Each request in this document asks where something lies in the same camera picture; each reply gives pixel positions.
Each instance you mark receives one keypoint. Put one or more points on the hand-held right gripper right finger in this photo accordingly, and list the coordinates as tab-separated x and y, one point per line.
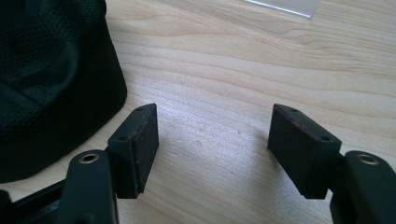
306	149

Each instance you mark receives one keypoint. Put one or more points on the black mesh cap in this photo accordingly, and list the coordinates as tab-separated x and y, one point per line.
49	84

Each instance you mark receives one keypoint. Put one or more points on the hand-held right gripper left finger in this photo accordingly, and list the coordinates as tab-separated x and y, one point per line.
134	149

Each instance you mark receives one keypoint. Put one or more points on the clear plastic sheet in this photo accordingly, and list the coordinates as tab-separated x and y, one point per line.
288	6

